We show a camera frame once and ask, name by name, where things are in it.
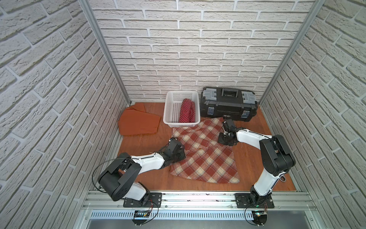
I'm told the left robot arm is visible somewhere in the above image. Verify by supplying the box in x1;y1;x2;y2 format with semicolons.
91;137;186;208

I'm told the aluminium mounting rail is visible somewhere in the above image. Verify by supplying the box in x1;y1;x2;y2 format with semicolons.
82;190;316;211

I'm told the black plastic toolbox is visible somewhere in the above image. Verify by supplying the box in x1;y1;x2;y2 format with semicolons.
200;87;258;122

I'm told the red plaid skirt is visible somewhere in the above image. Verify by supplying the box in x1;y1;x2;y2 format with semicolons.
170;118;240;184

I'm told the orange skirt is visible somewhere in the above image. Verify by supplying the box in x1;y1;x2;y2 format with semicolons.
118;103;161;136

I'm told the red polka dot skirt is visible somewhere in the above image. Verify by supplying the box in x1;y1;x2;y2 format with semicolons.
179;98;195;123

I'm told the left controller board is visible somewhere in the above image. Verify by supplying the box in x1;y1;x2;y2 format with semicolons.
132;210;151;226

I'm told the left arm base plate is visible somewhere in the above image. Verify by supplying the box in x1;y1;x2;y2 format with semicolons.
123;192;163;208

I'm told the right controller board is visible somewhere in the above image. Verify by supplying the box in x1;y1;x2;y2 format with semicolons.
252;211;267;226

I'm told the controller board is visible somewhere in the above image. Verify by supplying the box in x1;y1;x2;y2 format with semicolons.
252;211;267;226
132;210;151;226

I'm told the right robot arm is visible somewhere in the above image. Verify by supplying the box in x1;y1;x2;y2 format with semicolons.
218;119;296;207

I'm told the white plastic basket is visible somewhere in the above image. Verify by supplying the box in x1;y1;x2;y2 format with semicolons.
163;91;201;128

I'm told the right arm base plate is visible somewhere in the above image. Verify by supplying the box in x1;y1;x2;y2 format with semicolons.
234;193;275;209

